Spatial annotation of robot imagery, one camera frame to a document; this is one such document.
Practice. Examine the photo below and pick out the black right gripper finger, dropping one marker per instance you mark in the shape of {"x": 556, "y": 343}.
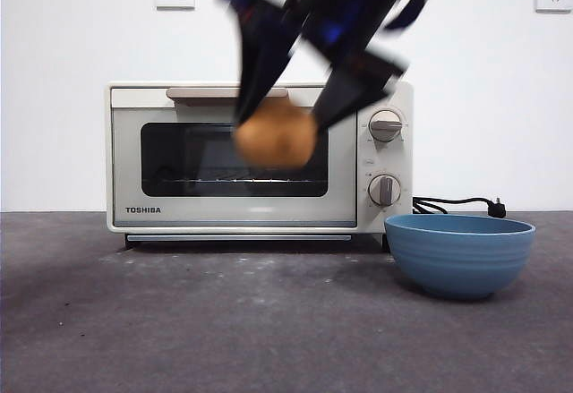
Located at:
{"x": 353, "y": 91}
{"x": 264, "y": 53}

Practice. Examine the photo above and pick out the beige temperature knob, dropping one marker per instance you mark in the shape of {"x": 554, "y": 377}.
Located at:
{"x": 385, "y": 126}

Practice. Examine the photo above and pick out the brown potato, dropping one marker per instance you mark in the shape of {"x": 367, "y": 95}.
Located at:
{"x": 275, "y": 140}

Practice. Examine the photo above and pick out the beige timer knob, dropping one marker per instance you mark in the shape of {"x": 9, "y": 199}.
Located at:
{"x": 384, "y": 190}

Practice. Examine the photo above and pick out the cream glass oven door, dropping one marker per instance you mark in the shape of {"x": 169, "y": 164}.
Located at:
{"x": 125, "y": 164}

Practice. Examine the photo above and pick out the blue ribbed bowl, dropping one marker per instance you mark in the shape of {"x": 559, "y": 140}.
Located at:
{"x": 456, "y": 263}

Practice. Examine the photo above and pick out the cream Toshiba toaster oven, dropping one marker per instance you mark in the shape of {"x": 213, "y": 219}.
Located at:
{"x": 405, "y": 156}

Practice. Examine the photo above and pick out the grey oven crumb tray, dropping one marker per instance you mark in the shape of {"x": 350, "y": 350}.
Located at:
{"x": 224, "y": 237}

